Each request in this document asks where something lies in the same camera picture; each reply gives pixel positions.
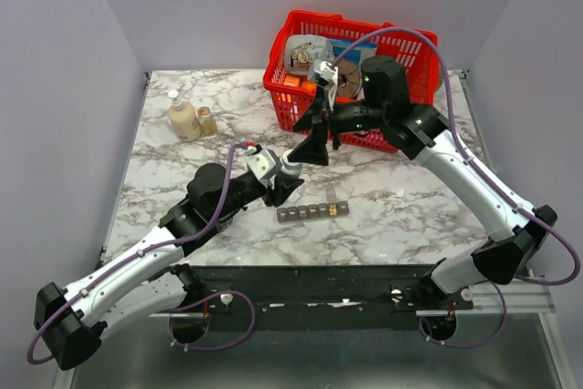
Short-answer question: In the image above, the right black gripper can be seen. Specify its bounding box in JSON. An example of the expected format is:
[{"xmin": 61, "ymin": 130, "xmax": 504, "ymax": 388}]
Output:
[{"xmin": 286, "ymin": 87, "xmax": 385, "ymax": 168}]

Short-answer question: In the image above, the white pill bottle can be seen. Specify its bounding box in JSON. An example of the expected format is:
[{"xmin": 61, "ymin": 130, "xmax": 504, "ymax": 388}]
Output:
[{"xmin": 280, "ymin": 149, "xmax": 302, "ymax": 179}]

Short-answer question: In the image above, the grey weekly pill organizer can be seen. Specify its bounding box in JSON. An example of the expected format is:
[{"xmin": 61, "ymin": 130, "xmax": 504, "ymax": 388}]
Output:
[{"xmin": 276, "ymin": 188, "xmax": 350, "ymax": 224}]

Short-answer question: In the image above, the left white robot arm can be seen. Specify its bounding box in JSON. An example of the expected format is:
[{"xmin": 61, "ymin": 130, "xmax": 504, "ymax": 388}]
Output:
[{"xmin": 26, "ymin": 150, "xmax": 303, "ymax": 371}]

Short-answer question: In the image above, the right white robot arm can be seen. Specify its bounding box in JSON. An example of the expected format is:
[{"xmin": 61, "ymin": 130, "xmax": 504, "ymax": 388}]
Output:
[{"xmin": 288, "ymin": 56, "xmax": 557, "ymax": 309}]

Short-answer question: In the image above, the orange fruit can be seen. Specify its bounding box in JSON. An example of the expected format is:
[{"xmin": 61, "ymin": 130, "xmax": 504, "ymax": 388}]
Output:
[{"xmin": 301, "ymin": 79, "xmax": 317, "ymax": 94}]

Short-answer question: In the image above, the orange small box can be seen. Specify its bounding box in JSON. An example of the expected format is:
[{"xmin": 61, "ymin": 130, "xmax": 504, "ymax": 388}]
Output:
[{"xmin": 282, "ymin": 75, "xmax": 302, "ymax": 87}]

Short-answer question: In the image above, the brown round paper package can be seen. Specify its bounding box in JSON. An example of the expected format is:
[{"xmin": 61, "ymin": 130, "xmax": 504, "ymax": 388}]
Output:
[{"xmin": 337, "ymin": 59, "xmax": 362, "ymax": 99}]

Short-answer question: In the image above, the silver snack pouch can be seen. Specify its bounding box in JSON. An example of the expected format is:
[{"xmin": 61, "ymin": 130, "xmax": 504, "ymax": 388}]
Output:
[{"xmin": 284, "ymin": 34, "xmax": 334, "ymax": 76}]

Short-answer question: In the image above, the small amber bottle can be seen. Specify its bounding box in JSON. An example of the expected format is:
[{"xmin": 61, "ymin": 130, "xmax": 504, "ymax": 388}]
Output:
[{"xmin": 198, "ymin": 107, "xmax": 218, "ymax": 137}]

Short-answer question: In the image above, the red plastic shopping basket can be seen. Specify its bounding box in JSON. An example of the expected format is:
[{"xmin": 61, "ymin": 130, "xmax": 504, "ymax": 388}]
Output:
[{"xmin": 263, "ymin": 10, "xmax": 444, "ymax": 165}]

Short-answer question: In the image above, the blue packet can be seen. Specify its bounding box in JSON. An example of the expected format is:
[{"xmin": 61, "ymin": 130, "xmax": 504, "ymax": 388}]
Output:
[{"xmin": 330, "ymin": 38, "xmax": 379, "ymax": 62}]

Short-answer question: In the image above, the yellow liquid bottle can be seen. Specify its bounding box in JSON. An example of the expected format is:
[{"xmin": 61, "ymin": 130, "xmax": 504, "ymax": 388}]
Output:
[{"xmin": 168, "ymin": 90, "xmax": 201, "ymax": 142}]

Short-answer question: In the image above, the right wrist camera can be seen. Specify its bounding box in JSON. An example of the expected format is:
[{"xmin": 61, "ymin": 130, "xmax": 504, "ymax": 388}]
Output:
[{"xmin": 308, "ymin": 59, "xmax": 339, "ymax": 112}]

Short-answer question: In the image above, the black table front rail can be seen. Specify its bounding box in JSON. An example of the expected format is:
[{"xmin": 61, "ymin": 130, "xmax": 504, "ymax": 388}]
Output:
[{"xmin": 169, "ymin": 264, "xmax": 464, "ymax": 336}]

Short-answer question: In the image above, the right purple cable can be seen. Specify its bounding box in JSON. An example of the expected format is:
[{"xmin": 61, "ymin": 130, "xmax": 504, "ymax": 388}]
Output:
[{"xmin": 332, "ymin": 26, "xmax": 582, "ymax": 349}]

